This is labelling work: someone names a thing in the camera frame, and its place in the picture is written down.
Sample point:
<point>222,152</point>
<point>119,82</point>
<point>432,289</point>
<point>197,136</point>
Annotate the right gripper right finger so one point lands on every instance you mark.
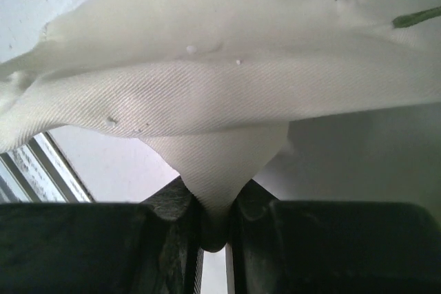
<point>286,246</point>

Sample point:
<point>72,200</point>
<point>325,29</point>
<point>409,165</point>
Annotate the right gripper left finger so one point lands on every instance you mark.
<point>147,247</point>

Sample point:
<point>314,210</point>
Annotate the beige canvas work glove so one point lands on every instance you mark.
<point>212,85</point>

